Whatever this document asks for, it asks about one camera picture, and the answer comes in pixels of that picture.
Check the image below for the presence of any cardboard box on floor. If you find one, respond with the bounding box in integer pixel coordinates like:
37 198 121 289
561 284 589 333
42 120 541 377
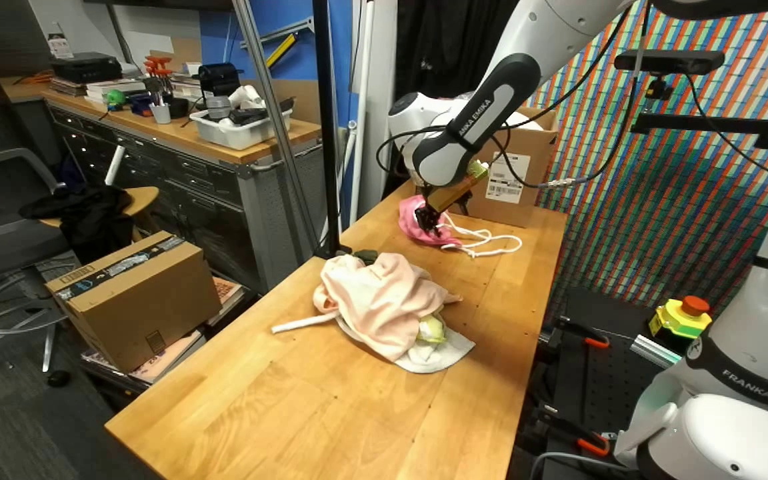
45 232 221 370

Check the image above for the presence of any yellow red emergency button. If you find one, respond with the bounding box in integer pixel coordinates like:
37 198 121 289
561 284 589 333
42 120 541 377
649 296 712 340

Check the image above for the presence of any yellow-green microfiber cloth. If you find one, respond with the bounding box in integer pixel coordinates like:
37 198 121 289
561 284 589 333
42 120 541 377
420 317 449 346

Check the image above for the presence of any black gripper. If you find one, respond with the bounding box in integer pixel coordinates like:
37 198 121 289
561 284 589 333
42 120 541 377
412 188 473 234

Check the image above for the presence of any black garment on stool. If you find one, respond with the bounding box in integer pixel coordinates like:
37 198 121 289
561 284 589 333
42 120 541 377
20 188 133 264

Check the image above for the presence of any silver diagonal tripod leg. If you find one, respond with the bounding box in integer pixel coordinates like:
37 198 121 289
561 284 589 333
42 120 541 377
232 0 317 253

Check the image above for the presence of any black camera on mount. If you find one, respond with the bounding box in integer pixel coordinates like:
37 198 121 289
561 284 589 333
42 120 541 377
614 52 725 76

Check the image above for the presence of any wooden workbench with drawers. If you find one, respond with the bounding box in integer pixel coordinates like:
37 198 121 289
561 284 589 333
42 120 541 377
4 80 322 290

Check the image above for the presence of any white plastic bin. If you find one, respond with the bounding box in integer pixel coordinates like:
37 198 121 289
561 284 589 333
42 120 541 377
190 109 276 149

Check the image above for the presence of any white rope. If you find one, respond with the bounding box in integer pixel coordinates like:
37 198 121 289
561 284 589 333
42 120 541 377
442 221 526 261

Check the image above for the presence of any white cloth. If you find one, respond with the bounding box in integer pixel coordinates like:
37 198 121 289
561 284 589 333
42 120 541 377
269 310 477 377

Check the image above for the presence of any cardboard box on table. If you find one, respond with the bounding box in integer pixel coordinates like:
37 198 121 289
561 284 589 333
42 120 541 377
453 108 561 226

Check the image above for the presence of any black vertical pole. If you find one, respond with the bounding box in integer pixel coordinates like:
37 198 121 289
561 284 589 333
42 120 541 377
312 0 345 258

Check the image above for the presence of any light pink garment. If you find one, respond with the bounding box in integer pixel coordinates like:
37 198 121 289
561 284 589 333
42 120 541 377
312 253 452 360

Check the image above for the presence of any grey office chair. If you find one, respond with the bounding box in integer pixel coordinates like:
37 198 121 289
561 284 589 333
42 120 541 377
0 146 70 388

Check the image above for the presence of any dark green cloth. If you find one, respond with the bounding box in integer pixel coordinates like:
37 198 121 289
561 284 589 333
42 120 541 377
345 250 380 264

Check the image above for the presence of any pink cloth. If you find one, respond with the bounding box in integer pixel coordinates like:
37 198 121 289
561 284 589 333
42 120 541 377
397 196 460 248

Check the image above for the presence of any round wooden stool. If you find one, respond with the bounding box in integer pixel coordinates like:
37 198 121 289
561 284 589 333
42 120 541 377
37 184 164 232

